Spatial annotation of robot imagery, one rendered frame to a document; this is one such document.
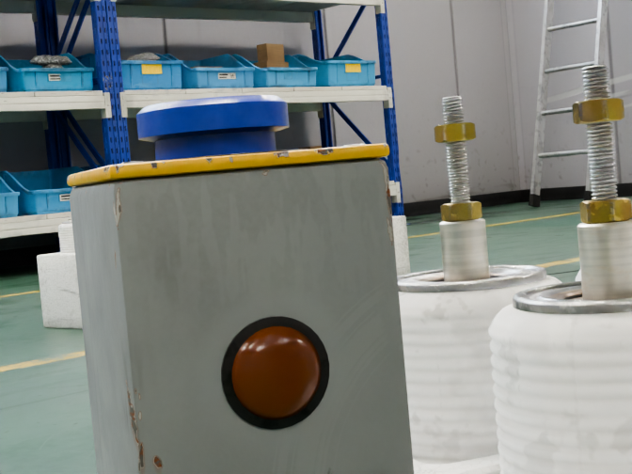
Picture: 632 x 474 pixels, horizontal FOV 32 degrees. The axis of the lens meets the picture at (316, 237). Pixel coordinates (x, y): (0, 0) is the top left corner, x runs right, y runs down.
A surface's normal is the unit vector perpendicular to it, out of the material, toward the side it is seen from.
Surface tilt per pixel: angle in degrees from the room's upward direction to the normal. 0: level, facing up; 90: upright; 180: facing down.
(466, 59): 90
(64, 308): 90
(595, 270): 90
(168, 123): 90
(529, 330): 57
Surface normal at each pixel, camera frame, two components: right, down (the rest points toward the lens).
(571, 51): -0.75, 0.10
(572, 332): -0.52, -0.46
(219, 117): 0.16, 0.04
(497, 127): 0.65, -0.02
